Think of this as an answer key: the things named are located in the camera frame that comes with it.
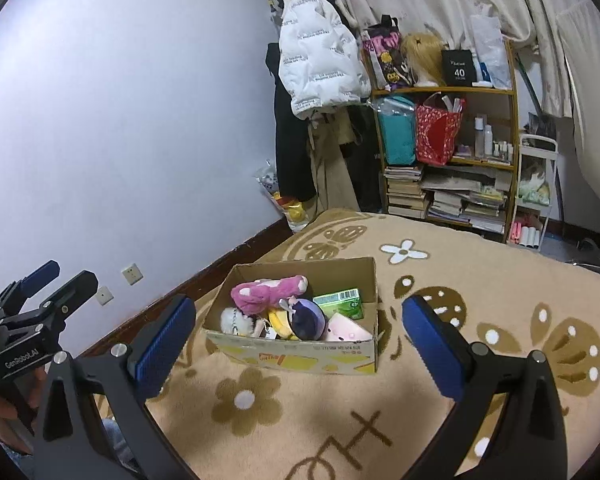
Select green tea carton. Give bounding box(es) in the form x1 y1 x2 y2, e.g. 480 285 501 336
312 287 365 321

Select printed tote bag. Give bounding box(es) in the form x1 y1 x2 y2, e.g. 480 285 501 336
361 16 417 92

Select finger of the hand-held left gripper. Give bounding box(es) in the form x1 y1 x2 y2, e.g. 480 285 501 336
0 260 62 317
35 270 100 328

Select stack of books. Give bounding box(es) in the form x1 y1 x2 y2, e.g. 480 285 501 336
383 164 432 219

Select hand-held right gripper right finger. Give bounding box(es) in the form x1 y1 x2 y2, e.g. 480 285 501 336
401 295 569 480

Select black garment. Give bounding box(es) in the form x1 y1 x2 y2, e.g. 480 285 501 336
344 104 384 214

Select wooden shelf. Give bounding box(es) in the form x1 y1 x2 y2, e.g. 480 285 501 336
369 39 522 242

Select clear plastic bag of toys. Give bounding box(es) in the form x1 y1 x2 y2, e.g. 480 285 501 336
253 159 282 202

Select white-haired plush doll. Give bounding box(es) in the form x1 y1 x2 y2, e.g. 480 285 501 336
279 297 327 341

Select red patterned bag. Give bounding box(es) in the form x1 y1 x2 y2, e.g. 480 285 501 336
414 92 464 167

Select beige coat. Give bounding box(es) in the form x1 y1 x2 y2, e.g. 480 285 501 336
306 109 362 217

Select blonde wig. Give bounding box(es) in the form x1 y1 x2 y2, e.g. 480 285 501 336
401 32 444 87

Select white trolley cart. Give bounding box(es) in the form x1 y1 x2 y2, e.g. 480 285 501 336
506 133 562 252

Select white puffer jacket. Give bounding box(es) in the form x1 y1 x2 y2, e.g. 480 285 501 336
278 0 373 121

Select white plush toy brown tag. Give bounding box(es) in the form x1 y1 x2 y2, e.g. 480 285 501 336
220 306 264 337

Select black box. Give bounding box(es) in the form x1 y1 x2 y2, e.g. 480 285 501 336
440 48 476 87

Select black coat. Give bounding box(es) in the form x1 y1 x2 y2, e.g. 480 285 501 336
266 0 337 202

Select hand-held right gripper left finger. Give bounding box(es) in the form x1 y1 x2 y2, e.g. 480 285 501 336
32 293 202 480

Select person's left hand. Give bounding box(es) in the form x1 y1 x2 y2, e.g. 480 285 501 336
0 366 48 453

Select pink soft pouch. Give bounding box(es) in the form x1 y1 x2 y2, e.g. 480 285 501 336
323 313 374 343

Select blue grey cloth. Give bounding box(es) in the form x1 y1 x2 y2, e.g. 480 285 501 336
99 417 143 476

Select yellow plush toy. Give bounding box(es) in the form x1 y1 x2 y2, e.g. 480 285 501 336
267 307 299 342

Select cream curtain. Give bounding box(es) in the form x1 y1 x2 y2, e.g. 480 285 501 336
320 0 600 198

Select pile of books and papers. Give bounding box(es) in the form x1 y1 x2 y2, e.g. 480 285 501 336
424 166 512 234

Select beige flower-print blanket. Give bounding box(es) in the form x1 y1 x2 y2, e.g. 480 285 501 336
75 207 600 480

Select teal bag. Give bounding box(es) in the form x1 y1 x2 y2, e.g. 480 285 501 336
376 96 417 167

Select white plastic bag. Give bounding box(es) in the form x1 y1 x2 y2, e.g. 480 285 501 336
469 13 512 89

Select pink plush toy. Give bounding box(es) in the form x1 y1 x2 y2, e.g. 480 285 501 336
230 274 309 313

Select printed cardboard box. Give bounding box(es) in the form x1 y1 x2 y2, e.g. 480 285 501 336
202 256 381 375

